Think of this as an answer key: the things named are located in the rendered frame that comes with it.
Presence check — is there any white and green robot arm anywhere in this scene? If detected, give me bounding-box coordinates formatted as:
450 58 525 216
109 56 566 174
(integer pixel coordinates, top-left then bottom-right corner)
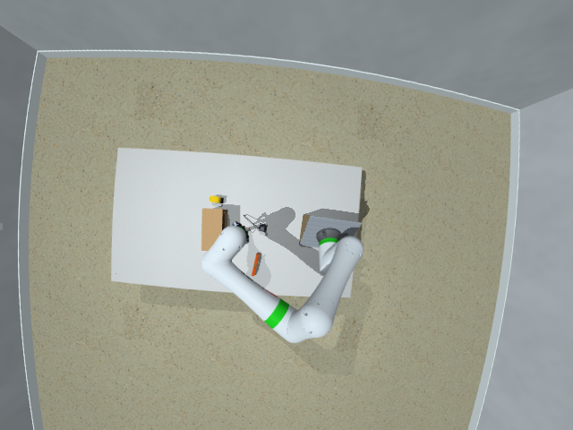
201 225 363 343

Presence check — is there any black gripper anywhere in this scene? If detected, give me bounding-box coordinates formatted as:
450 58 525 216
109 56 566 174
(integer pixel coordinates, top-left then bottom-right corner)
233 221 249 244

